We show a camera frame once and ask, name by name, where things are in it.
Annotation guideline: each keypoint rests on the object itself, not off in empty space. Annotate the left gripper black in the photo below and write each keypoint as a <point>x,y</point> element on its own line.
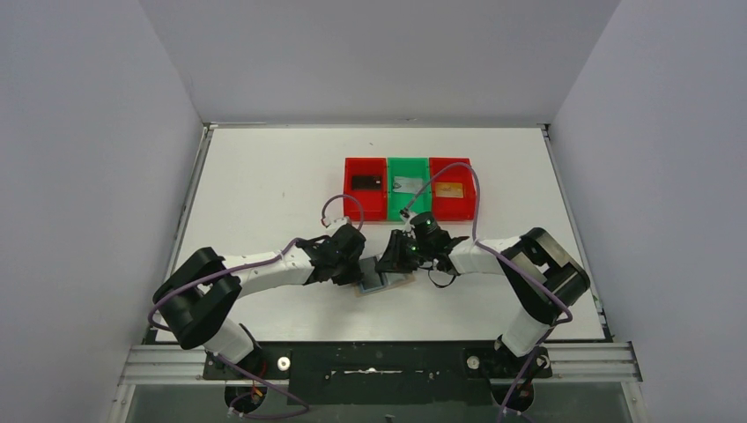
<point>348,268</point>

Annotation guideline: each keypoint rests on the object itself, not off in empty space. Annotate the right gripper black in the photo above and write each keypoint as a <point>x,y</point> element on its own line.
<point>394,260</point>

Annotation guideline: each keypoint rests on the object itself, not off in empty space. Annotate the beige card holder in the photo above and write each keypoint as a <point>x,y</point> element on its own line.
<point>375,282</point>

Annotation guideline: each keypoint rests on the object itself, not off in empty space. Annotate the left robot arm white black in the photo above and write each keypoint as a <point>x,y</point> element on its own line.
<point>195,301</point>

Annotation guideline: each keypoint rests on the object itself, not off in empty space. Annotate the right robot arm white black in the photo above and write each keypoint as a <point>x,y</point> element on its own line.
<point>546,280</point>

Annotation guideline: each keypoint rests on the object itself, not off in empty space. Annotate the silver card in bin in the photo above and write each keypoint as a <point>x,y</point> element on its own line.
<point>406,185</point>

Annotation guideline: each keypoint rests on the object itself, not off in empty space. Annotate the black card in bin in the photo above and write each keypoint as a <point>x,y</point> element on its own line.
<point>366,182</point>

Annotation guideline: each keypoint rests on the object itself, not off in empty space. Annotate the gold card in bin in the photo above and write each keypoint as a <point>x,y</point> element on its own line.
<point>449,190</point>

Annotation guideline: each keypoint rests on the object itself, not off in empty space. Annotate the left red bin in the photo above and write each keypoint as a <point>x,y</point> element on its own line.
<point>374,203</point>

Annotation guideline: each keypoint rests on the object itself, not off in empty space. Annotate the red bin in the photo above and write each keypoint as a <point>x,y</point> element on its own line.
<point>374,203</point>
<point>455,209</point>

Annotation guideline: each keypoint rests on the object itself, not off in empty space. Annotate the right red bin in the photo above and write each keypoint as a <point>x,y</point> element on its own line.
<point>455,209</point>

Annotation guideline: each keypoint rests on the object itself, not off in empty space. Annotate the green bin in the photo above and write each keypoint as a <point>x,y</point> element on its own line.
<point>408,167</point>

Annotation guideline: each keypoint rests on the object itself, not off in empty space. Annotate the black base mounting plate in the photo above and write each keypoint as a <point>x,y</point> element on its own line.
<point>473,372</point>

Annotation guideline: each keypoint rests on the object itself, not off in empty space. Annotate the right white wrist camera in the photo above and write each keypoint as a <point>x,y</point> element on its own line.
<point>407,216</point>

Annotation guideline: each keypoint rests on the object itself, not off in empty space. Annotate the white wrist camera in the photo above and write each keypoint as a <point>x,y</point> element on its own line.
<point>334,224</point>
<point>407,216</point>

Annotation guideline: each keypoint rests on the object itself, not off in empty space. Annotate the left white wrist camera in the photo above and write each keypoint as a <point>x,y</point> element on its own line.
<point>334,224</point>

